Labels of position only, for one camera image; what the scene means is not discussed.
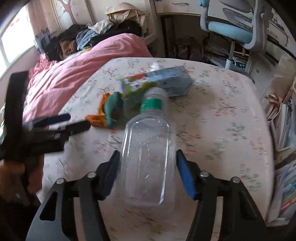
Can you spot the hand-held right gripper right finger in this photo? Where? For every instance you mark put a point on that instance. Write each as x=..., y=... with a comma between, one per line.
x=187, y=176

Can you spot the beige cloth bag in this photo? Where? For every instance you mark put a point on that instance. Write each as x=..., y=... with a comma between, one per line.
x=126, y=14

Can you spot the brown garment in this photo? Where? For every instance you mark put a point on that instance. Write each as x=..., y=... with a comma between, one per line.
x=67, y=48

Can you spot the stack of papers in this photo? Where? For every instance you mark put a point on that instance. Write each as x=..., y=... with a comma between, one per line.
x=283, y=125

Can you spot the blue milk carton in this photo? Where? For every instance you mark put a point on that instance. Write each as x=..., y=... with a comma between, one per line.
x=171, y=81

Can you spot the crumpled white tissue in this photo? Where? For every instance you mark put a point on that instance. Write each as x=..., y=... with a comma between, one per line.
x=155, y=66

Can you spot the person's left hand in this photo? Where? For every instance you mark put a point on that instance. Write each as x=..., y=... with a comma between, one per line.
x=11, y=170

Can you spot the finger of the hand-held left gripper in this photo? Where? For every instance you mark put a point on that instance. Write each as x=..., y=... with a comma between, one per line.
x=74, y=128
x=53, y=119

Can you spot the white garment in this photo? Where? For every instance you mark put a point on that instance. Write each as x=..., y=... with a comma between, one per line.
x=100, y=25

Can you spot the pink duvet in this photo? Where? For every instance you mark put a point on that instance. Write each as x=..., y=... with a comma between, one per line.
x=81, y=69

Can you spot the clear plastic bottle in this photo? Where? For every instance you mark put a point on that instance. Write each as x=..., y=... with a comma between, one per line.
x=145, y=150

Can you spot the pile of clothes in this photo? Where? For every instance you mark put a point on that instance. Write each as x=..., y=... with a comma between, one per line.
x=81, y=11

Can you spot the green snack wrapper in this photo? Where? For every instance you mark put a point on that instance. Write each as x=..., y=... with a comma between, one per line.
x=113, y=106

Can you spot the camouflage bag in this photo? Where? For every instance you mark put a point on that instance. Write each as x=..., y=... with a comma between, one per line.
x=187, y=48

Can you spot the black garment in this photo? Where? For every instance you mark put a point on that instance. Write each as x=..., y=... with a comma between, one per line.
x=124, y=32

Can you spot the blue denim jeans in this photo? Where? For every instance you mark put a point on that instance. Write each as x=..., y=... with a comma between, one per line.
x=84, y=38

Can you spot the white desk with drawers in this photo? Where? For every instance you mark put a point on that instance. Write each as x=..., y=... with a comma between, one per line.
x=175, y=7

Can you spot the window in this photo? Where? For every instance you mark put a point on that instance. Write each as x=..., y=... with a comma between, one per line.
x=13, y=39

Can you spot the orange snack wrapper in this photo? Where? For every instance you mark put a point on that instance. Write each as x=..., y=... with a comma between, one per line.
x=97, y=119

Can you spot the row of blue books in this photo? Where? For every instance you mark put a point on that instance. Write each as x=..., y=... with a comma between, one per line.
x=288, y=192

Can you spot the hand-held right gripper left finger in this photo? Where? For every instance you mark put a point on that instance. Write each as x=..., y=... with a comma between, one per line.
x=109, y=176

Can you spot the blue grey desk chair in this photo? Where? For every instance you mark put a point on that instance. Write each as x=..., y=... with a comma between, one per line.
x=231, y=27

